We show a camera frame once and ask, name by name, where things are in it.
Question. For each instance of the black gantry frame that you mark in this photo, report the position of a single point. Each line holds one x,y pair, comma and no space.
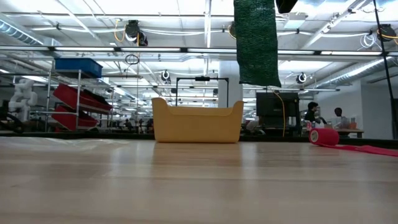
202,78

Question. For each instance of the white robot figure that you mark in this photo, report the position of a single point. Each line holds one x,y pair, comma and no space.
21,96

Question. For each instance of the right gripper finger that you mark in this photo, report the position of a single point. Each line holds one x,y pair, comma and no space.
286,4

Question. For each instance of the person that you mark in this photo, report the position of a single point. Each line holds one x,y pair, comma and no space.
311,115
338,117

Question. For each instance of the metal shelf rack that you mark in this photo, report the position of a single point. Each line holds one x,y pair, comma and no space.
78,80

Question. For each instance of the white pillar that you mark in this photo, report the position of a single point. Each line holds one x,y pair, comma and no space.
227,81

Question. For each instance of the red elastic bandage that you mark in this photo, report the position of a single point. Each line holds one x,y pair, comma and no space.
325,137

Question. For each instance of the black monitor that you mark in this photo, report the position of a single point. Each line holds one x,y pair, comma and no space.
270,105

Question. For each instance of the red tilted bin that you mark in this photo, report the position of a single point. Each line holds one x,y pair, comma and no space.
71,119
81,98

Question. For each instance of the long ceiling light strip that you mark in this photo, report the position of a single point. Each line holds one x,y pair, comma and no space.
149,49

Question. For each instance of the green elastic bandage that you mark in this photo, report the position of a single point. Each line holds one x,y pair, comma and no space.
256,46

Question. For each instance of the blue storage bin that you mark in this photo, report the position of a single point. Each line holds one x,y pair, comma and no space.
77,67

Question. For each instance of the silver ventilation duct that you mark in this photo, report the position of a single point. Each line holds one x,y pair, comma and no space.
351,73
18,32

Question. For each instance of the yellow plastic bin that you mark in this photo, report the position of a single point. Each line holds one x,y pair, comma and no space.
197,124

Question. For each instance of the wooden table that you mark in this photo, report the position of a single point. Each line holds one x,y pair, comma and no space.
351,131

